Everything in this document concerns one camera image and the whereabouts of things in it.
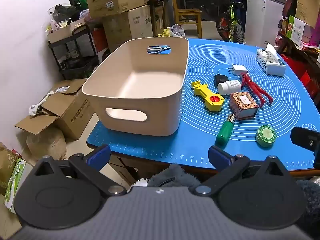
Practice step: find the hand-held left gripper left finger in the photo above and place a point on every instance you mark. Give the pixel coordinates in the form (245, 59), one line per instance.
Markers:
(99, 155)

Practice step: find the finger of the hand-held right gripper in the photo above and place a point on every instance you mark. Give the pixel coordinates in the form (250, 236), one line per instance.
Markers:
(303, 137)

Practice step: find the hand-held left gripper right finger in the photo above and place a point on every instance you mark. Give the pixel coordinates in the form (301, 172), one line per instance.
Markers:
(218, 156)

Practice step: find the green bottle with silver cap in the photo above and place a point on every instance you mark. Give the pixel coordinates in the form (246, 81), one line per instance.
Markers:
(224, 131)

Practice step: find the green round tin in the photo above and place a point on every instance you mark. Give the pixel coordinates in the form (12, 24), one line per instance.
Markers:
(265, 136)

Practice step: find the beige plastic storage bin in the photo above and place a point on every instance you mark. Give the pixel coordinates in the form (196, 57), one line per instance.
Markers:
(140, 120)

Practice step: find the yellow plastic tool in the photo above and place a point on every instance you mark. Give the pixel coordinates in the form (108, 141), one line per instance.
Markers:
(211, 100)

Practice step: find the red patterned small box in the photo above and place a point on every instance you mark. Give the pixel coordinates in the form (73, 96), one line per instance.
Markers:
(243, 105)

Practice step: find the blue silicone mat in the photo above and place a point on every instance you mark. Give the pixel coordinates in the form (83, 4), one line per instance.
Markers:
(175, 150)

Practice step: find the open cardboard box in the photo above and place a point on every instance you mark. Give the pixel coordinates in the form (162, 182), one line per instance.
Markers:
(75, 115)

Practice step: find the person's grey fuzzy clothing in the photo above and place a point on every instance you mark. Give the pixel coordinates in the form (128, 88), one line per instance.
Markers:
(172, 173)

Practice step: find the beige woven sack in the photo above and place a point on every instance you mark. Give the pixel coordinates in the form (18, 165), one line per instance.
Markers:
(46, 142)

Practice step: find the white pill bottle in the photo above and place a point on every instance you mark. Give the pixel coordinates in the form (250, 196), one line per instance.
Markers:
(230, 87)

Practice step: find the small black case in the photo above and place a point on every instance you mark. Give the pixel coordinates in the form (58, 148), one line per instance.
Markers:
(220, 78)

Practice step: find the white rag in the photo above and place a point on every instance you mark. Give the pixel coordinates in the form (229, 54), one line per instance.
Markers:
(35, 108)

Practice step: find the tissue pack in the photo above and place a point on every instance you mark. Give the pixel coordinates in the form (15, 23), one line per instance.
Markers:
(271, 63)

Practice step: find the dark wooden cabinet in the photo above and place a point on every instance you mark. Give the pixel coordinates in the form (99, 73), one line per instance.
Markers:
(297, 52)

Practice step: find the green white carton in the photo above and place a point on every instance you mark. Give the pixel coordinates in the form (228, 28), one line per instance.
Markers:
(15, 180)

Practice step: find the white charger plug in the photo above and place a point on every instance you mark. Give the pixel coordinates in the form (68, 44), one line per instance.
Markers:
(235, 69)

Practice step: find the black shelf cart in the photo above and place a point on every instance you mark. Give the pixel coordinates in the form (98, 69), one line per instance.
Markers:
(75, 65)

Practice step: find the brown patterned bag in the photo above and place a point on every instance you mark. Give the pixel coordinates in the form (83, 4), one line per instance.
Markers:
(6, 167)

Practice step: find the green white product box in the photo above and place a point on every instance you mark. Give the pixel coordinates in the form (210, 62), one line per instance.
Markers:
(296, 30)

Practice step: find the red white appliance box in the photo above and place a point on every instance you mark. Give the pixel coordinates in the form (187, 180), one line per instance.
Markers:
(100, 40)

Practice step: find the white chest freezer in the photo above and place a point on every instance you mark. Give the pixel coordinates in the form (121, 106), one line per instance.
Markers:
(265, 17)

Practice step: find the beige basket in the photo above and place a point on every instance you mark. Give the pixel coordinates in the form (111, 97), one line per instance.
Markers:
(62, 33)

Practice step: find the green black bicycle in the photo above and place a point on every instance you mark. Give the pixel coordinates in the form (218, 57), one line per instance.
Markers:
(233, 27)

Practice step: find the plain cardboard box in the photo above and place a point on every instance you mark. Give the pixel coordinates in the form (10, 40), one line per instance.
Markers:
(130, 27)

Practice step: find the clear plastic bag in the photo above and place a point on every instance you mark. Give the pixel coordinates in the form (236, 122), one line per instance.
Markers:
(178, 30)

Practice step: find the flat cardboard sheet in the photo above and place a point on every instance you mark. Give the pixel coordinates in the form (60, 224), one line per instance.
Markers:
(308, 2)

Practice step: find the wooden chair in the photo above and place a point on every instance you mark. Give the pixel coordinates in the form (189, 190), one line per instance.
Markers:
(187, 15)

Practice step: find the black bag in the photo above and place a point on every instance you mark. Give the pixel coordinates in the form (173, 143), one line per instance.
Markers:
(65, 11)

